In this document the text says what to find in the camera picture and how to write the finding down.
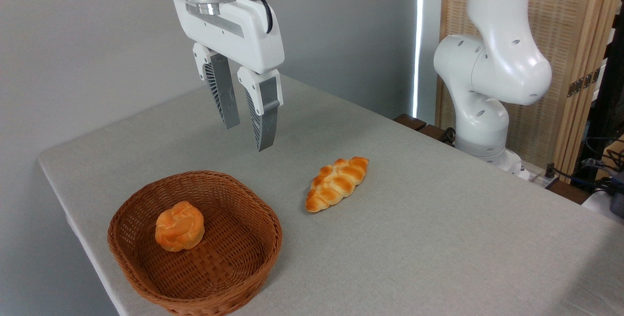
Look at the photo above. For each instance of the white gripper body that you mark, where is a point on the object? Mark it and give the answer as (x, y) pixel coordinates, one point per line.
(243, 33)

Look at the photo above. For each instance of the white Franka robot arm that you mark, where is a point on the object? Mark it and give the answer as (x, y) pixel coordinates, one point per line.
(492, 62)

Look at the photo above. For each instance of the brown wicker basket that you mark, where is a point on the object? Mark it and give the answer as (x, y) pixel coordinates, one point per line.
(229, 262)

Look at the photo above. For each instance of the brass screen hinge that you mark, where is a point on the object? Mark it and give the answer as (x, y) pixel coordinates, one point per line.
(584, 82)

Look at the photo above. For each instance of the grey blue box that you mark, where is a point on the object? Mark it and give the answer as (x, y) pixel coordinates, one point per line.
(618, 196)

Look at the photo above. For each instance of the dark brown wooden block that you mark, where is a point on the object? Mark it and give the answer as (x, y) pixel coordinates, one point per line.
(433, 132)
(409, 121)

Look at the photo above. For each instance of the round orange bread roll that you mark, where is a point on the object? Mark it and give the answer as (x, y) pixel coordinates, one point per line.
(179, 227)

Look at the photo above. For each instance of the black upright stand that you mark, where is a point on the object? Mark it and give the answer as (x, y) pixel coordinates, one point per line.
(607, 96)

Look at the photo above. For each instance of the bamboo folding screen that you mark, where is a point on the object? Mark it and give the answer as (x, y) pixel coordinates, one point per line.
(570, 23)

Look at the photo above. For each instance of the long braided bread loaf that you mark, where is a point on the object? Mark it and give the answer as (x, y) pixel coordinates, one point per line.
(336, 183)

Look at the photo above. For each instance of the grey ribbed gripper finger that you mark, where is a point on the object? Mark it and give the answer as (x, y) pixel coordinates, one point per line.
(266, 111)
(222, 87)

